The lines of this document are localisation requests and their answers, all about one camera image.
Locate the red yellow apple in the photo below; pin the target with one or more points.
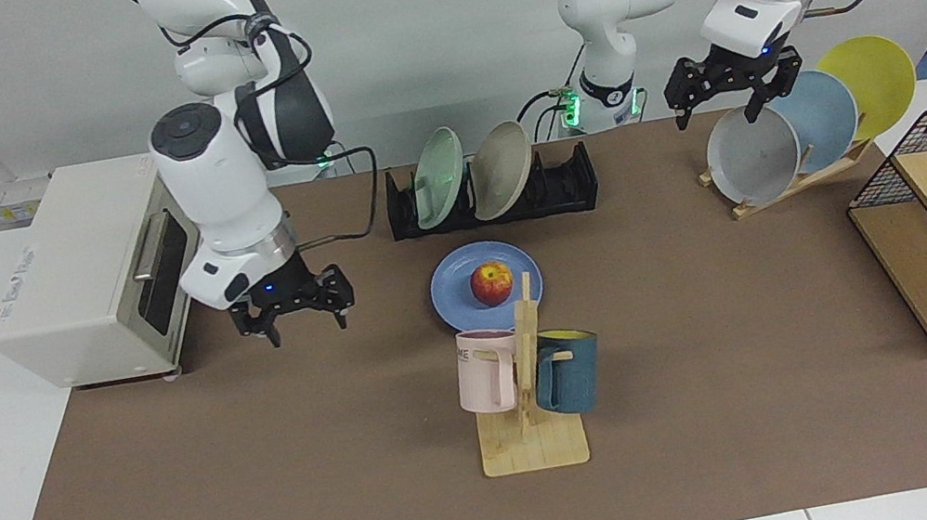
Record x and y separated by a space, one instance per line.
492 283

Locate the grey plate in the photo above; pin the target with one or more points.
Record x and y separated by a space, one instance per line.
753 160

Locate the light blue plate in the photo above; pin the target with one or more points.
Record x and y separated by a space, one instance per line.
820 111

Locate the wooden plate rack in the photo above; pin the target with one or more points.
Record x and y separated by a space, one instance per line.
791 191

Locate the yellow plate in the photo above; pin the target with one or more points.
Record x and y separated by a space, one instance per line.
876 78

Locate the black dish rack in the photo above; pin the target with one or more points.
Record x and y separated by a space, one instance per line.
569 186

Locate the pale green plate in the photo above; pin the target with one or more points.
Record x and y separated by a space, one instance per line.
438 177

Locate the beige plate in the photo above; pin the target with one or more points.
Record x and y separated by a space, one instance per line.
502 169

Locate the brown table cloth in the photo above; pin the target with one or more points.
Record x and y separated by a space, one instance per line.
274 480

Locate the pink cup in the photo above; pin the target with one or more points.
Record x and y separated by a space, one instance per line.
483 374

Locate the pale toaster oven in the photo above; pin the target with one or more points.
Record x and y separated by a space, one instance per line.
57 309

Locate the wooden cup stand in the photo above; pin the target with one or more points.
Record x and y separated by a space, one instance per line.
533 448

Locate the dark teal cup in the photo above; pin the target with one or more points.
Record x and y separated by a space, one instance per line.
572 374

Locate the white wall socket strip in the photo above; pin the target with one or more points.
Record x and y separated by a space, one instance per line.
7 204

